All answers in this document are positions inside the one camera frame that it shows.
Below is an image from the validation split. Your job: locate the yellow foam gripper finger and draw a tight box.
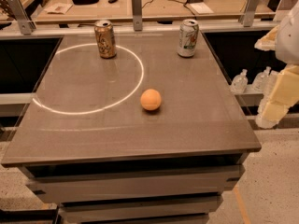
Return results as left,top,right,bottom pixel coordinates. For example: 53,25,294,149
254,25,279,51
255,64,299,129

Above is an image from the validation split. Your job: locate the white green 7up can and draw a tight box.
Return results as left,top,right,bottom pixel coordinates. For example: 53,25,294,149
177,19,199,58

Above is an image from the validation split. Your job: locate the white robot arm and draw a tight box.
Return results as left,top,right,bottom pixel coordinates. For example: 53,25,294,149
254,1,299,129

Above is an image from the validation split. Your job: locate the gold brown soda can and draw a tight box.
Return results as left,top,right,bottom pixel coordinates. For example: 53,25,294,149
94,20,116,59

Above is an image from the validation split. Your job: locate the clear sanitizer bottle right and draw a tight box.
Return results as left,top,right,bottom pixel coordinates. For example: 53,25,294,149
252,66,271,91

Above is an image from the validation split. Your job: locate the clear sanitizer bottle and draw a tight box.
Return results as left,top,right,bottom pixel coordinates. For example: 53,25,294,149
252,66,271,91
230,69,248,94

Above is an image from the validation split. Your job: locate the clear sanitizer bottle left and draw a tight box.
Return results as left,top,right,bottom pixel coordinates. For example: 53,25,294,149
230,69,248,94

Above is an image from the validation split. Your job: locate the white paper sheet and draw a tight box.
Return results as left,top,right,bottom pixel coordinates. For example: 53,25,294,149
191,2,213,14

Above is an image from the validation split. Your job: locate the orange ball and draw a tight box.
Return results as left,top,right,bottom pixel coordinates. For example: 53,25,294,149
140,89,162,111

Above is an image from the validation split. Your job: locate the grey table drawer cabinet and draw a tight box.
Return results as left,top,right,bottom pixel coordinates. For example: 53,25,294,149
27,154,245,224

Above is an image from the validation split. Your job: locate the small black device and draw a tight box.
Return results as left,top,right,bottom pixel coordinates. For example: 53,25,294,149
108,0,118,4

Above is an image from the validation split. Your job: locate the black oblong object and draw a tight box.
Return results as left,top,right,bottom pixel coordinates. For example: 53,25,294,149
72,0,99,5

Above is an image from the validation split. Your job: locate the brown paper packet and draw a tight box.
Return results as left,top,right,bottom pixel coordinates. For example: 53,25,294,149
45,3,73,14

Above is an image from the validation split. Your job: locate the metal bracket right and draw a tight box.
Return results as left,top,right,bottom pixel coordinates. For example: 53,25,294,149
239,0,260,27

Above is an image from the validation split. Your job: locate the metal bracket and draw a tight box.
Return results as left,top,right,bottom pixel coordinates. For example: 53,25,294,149
5,0,36,35
239,0,260,27
131,0,143,31

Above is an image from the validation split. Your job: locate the metal bracket middle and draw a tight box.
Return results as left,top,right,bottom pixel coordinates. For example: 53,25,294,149
131,0,143,31

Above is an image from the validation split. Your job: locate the metal bracket left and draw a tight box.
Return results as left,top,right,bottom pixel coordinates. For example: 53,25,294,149
5,0,36,35

